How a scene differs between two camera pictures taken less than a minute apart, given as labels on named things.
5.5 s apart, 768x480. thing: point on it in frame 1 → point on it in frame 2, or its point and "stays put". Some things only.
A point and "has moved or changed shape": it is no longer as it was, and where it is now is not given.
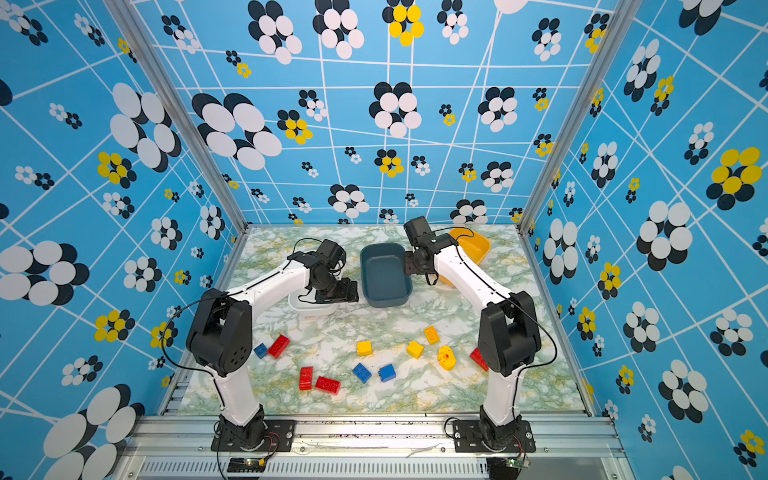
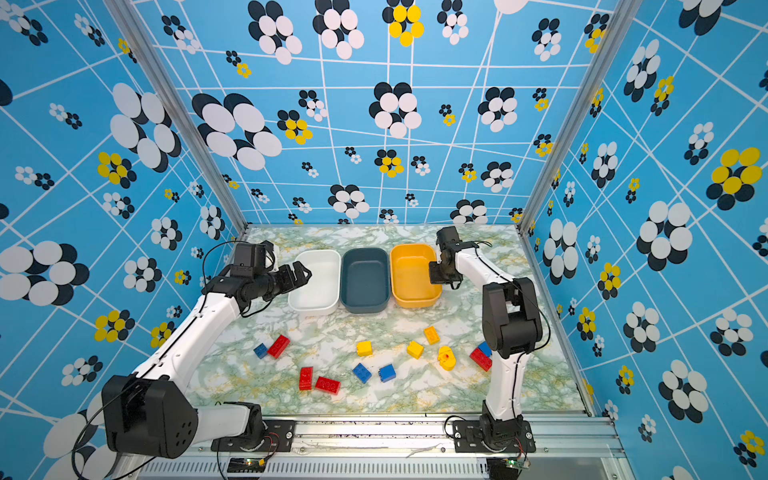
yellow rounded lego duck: [446, 358] stays put
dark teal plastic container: [384, 276] has moved or changed shape
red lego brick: [280, 345] stays put
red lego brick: [306, 378] stays put
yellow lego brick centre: [364, 348] stays put
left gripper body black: [330, 283] → [269, 285]
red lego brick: [476, 355] stays put
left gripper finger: [340, 294] → [269, 255]
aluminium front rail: [186, 447] stays put
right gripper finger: [416, 263] → [445, 272]
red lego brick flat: [328, 385] stays put
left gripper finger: [346, 291] → [287, 277]
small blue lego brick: [261, 351] stays put
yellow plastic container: [473, 246] has moved or changed shape
